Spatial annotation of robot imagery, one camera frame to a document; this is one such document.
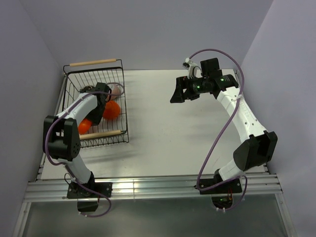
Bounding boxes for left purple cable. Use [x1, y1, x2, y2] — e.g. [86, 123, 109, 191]
[42, 82, 124, 218]

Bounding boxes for plain orange bowl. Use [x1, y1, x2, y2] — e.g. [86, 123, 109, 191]
[78, 118, 92, 135]
[103, 100, 120, 120]

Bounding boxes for purple cable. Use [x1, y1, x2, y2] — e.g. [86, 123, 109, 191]
[42, 82, 124, 218]
[190, 48, 248, 212]

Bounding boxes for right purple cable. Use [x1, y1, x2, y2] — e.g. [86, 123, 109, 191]
[190, 48, 248, 212]

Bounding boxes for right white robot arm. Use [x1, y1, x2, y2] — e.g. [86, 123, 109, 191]
[170, 58, 277, 193]

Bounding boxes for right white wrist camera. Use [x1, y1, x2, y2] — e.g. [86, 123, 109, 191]
[182, 57, 201, 79]

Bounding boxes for black wire dish rack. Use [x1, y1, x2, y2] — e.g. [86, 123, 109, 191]
[58, 59, 129, 148]

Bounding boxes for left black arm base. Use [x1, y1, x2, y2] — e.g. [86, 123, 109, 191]
[66, 182, 113, 213]

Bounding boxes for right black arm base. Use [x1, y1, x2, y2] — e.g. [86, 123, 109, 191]
[199, 179, 242, 209]

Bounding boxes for black floral patterned bowl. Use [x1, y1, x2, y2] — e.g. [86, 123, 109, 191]
[79, 85, 94, 93]

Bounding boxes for far wooden rack handle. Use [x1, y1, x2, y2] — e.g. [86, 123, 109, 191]
[69, 58, 117, 67]

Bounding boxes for near wooden rack handle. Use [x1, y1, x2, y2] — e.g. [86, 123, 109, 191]
[79, 130, 121, 140]

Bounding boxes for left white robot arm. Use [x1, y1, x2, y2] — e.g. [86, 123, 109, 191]
[43, 82, 112, 197]

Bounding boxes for wooden rack handle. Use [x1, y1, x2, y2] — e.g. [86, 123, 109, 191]
[79, 130, 121, 140]
[69, 58, 117, 67]

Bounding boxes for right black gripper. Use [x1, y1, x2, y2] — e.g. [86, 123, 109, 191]
[170, 75, 209, 103]

